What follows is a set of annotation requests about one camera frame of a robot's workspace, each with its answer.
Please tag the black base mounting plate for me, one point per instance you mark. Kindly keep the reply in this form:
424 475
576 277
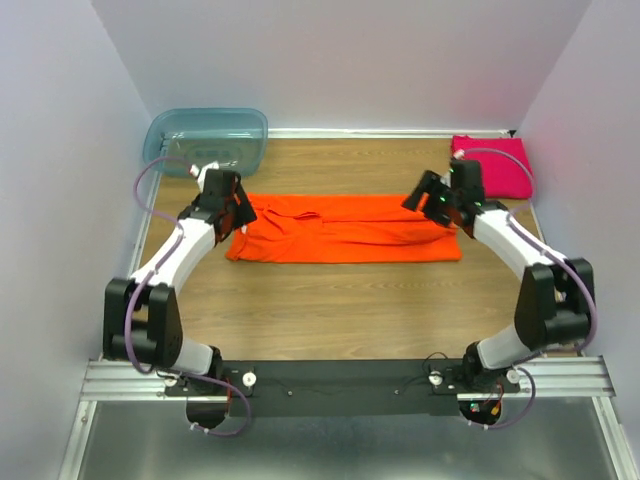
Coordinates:
435 386

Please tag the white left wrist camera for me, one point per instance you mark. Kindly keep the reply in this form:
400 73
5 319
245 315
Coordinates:
199 172

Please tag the teal plastic basin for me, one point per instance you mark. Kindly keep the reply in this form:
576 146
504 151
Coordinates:
234 138

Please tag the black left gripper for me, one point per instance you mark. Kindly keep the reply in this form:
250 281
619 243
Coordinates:
245 211

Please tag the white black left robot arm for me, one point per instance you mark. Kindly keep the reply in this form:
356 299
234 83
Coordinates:
142 322

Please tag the orange t shirt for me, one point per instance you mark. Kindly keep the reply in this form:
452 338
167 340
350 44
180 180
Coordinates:
340 229

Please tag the aluminium frame rail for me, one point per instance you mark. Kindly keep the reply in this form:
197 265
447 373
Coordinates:
553 377

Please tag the folded pink t shirt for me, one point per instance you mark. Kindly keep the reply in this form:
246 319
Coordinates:
503 161

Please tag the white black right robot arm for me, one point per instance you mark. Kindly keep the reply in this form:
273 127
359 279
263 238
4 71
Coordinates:
555 308

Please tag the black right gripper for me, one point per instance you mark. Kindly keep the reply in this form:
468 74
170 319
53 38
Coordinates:
425 184

